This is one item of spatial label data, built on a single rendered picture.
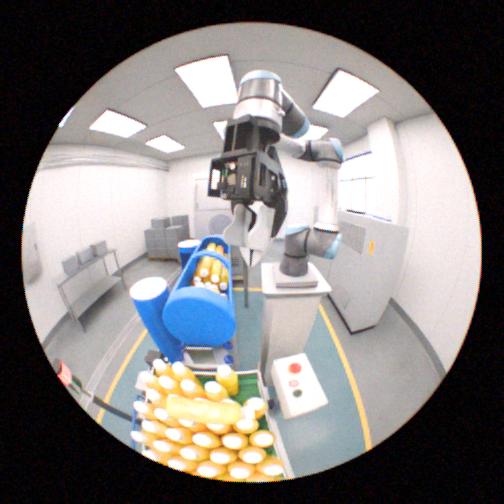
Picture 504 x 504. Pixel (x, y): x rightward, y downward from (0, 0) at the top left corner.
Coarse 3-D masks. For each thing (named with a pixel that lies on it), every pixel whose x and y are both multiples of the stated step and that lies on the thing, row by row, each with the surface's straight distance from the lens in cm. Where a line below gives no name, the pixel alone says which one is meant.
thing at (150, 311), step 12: (144, 300) 97; (156, 300) 97; (144, 312) 103; (156, 312) 101; (144, 324) 117; (156, 324) 108; (156, 336) 118; (168, 336) 116; (168, 348) 127; (168, 360) 148
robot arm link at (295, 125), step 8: (288, 112) 32; (296, 112) 34; (288, 120) 33; (296, 120) 34; (304, 120) 37; (288, 128) 35; (296, 128) 36; (304, 128) 37; (288, 136) 38; (296, 136) 38
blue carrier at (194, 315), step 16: (208, 240) 132; (192, 256) 93; (208, 256) 87; (192, 272) 109; (176, 288) 62; (192, 288) 55; (176, 304) 54; (192, 304) 53; (208, 304) 51; (224, 304) 54; (176, 320) 60; (192, 320) 58; (208, 320) 56; (224, 320) 56; (176, 336) 68; (192, 336) 65; (208, 336) 63; (224, 336) 63
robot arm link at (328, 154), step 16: (320, 144) 69; (336, 144) 68; (320, 160) 67; (336, 160) 67; (320, 176) 68; (336, 176) 67; (320, 192) 66; (336, 192) 65; (320, 208) 65; (336, 208) 65; (320, 224) 64; (336, 224) 67; (320, 240) 64; (336, 240) 63; (320, 256) 67
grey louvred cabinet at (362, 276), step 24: (360, 216) 199; (360, 240) 193; (384, 240) 165; (336, 264) 246; (360, 264) 194; (384, 264) 177; (336, 288) 245; (360, 288) 194; (384, 288) 200; (360, 312) 196
